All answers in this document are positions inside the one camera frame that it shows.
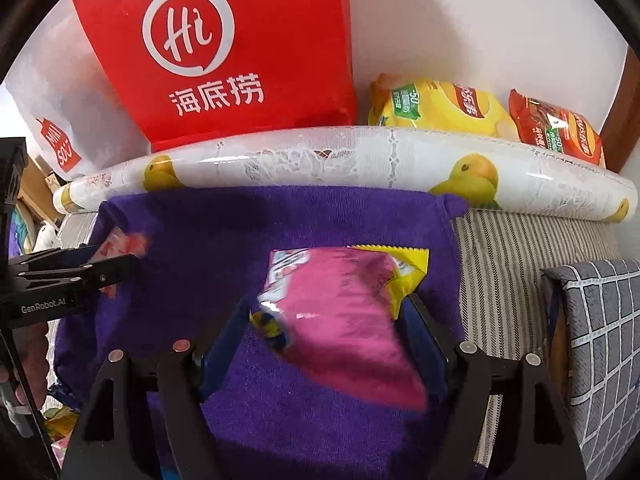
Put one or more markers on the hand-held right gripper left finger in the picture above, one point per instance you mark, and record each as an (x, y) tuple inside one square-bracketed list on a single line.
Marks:
[(225, 345)]

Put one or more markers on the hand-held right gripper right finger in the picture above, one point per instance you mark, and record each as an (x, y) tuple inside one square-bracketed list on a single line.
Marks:
[(425, 345)]

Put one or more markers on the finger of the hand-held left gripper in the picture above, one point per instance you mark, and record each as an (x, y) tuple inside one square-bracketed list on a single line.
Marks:
[(110, 270), (90, 252)]

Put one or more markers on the pale pink snack packet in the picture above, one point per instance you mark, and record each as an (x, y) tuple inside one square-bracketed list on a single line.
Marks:
[(125, 245)]

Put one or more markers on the magenta yellow snack packet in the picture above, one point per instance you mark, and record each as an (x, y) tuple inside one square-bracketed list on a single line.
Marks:
[(340, 330)]

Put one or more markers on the person's left hand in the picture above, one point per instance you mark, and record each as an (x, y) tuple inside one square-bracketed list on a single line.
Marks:
[(37, 355)]

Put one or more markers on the purple towel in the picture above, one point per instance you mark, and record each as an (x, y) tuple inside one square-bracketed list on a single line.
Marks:
[(200, 230)]

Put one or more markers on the striped bedsheet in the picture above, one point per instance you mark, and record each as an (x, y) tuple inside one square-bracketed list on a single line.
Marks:
[(510, 270)]

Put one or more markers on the white plastic bag red logo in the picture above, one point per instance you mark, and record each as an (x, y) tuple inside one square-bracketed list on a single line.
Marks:
[(60, 85)]

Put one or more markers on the grey grid cloth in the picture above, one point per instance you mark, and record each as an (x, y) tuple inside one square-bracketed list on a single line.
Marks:
[(605, 335)]

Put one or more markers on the fruit print plastic roll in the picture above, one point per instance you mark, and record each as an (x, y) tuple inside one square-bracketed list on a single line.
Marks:
[(350, 160)]

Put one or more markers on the yellow chips bag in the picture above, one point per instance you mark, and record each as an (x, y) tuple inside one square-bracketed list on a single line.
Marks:
[(430, 105)]

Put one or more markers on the red orange chips bag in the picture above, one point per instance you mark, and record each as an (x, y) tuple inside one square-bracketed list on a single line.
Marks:
[(560, 130)]

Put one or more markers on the red paper bag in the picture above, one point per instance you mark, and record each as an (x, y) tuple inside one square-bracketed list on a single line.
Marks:
[(280, 35)]

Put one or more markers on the wooden door frame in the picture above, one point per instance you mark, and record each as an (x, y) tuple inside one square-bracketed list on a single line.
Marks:
[(625, 115)]

